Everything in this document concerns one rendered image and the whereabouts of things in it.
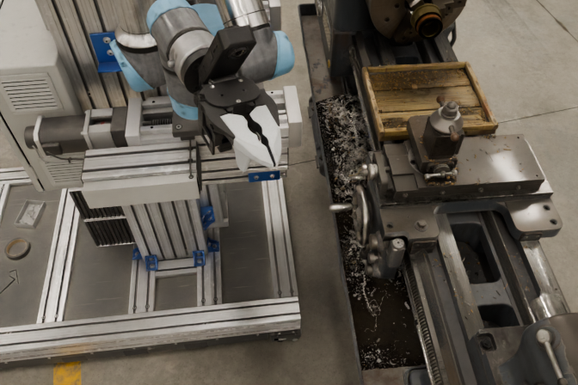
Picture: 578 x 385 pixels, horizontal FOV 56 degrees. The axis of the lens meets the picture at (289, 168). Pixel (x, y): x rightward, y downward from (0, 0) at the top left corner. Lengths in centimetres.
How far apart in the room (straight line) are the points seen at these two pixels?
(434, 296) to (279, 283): 85
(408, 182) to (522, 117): 181
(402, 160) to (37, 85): 94
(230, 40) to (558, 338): 77
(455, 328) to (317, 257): 112
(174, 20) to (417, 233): 85
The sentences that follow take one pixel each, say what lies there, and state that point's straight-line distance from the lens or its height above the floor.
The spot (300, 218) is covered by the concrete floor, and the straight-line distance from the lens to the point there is 249.
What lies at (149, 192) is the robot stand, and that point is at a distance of 131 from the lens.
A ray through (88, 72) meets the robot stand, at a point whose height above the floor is 116.
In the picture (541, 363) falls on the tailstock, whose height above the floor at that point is 110.
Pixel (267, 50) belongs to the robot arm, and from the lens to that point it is 91.
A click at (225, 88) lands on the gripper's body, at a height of 159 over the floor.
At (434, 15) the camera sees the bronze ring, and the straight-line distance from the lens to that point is 171.
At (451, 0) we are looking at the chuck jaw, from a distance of 180.
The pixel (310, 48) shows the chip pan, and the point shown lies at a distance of 248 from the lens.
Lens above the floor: 205
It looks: 50 degrees down
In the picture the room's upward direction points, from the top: straight up
